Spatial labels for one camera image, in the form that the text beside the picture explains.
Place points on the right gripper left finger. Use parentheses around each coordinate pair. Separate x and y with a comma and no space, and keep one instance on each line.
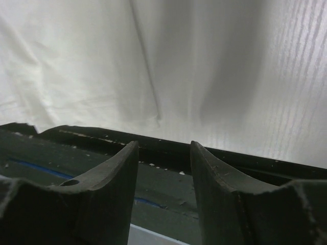
(92,208)

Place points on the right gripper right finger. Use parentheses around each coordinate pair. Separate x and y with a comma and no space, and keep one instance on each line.
(235,208)

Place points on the white t shirt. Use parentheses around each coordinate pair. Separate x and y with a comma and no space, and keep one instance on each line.
(181,70)

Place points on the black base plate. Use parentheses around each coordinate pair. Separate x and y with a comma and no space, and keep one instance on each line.
(164,193)

